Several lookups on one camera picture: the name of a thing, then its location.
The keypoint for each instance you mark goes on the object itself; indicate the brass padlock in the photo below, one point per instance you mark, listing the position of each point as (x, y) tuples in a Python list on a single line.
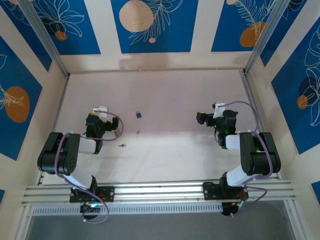
[(117, 132)]

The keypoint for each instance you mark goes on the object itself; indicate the small silver key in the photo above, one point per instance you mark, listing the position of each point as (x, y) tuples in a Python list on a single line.
[(138, 132), (122, 145)]

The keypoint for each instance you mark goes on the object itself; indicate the blue padlock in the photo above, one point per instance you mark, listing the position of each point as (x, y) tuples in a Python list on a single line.
[(138, 115)]

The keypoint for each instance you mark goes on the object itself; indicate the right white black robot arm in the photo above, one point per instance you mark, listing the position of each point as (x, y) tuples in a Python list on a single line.
[(250, 155)]

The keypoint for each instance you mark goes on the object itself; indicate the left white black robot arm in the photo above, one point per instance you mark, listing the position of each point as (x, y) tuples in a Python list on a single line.
[(72, 160)]

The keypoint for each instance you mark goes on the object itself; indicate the black base connector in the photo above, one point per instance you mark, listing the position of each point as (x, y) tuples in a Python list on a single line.
[(87, 208), (228, 210)]

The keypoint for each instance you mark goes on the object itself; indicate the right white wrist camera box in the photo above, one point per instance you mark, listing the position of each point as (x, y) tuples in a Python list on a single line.
[(218, 110)]

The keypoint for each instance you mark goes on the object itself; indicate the aluminium side rail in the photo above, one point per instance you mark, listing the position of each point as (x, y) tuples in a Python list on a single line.
[(250, 87), (60, 100)]

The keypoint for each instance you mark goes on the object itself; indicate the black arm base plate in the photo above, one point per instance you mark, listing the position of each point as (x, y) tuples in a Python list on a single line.
[(210, 191), (110, 192)]

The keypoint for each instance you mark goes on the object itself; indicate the aluminium rail beam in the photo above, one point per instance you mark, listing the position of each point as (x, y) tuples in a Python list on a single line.
[(160, 192)]

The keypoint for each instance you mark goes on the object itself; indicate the aluminium corner post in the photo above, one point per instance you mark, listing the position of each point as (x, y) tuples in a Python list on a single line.
[(42, 30), (267, 30)]

